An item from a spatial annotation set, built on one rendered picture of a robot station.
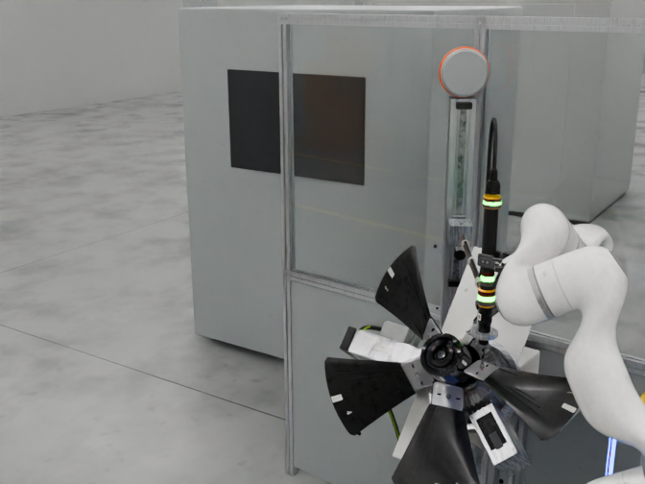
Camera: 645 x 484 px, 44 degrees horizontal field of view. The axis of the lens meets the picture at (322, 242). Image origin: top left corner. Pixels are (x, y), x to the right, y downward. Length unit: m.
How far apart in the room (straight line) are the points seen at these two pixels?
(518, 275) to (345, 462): 2.24
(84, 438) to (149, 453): 0.38
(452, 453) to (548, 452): 0.95
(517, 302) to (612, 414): 0.24
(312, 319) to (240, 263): 1.45
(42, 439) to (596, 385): 3.34
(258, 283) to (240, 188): 0.57
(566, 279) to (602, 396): 0.20
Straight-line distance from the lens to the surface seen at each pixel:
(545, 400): 2.08
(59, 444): 4.31
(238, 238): 4.76
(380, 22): 2.97
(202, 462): 4.00
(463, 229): 2.62
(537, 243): 1.54
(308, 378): 3.56
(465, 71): 2.64
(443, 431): 2.14
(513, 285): 1.48
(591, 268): 1.46
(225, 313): 5.00
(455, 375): 2.14
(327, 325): 3.38
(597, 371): 1.45
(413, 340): 2.46
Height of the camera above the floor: 2.12
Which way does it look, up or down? 17 degrees down
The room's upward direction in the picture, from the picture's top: straight up
